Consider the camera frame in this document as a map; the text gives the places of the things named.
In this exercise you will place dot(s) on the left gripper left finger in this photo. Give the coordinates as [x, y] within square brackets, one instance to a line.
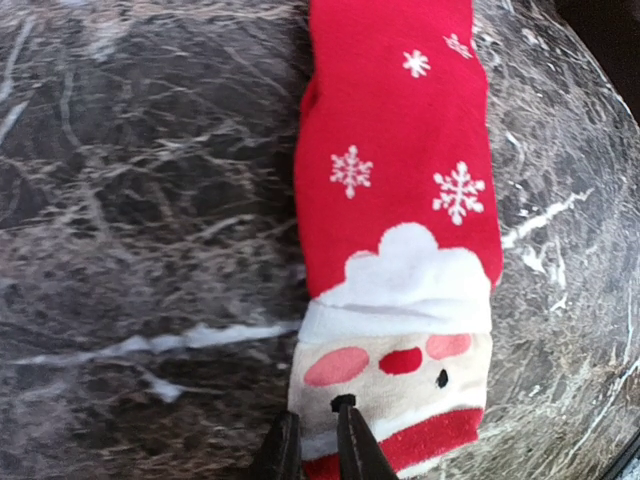
[279, 456]

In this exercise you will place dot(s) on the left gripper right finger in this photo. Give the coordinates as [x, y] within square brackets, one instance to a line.
[360, 456]

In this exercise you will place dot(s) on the red Santa Christmas sock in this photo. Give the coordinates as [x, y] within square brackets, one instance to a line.
[399, 228]

